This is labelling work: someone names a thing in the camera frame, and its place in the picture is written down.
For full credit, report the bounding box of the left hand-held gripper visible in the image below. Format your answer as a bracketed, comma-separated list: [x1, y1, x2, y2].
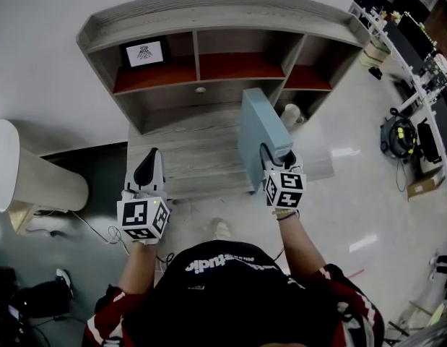
[116, 147, 172, 246]

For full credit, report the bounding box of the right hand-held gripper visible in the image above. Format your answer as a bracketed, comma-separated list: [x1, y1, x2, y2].
[259, 144, 308, 215]

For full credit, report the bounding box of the light blue object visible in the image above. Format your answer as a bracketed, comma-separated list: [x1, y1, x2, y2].
[237, 87, 295, 194]

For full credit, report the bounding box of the grey wooden shelf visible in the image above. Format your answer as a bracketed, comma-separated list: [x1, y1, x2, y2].
[75, 0, 371, 136]

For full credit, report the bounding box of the person's right forearm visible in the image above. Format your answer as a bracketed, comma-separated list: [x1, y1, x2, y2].
[276, 213, 328, 278]

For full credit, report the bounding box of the person's left forearm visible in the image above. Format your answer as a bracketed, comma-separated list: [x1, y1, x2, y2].
[116, 242, 167, 296]

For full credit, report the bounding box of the white cylindrical cup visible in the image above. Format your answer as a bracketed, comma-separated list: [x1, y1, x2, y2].
[280, 103, 303, 127]

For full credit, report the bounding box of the person's white shoe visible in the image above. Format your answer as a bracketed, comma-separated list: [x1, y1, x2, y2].
[209, 218, 232, 240]

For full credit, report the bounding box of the black framed white picture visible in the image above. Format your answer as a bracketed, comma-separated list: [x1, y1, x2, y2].
[120, 37, 171, 69]

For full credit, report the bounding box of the black and yellow vacuum cleaner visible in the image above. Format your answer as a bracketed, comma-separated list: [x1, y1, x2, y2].
[379, 107, 420, 155]

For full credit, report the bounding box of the beige storage box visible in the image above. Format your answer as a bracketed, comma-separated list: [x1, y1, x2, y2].
[359, 40, 391, 69]

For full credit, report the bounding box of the brown cardboard box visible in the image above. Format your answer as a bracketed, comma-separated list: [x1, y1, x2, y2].
[406, 176, 443, 201]

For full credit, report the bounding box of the person's black and red shirt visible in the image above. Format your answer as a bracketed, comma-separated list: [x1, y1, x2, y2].
[82, 239, 386, 347]

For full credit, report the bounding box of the long white desk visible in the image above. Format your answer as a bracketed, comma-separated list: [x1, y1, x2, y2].
[348, 1, 447, 197]

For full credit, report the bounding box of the green circuit board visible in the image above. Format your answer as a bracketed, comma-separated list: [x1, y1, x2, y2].
[420, 52, 447, 87]

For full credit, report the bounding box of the white floor cable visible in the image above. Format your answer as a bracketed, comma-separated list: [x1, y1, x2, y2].
[70, 210, 131, 257]

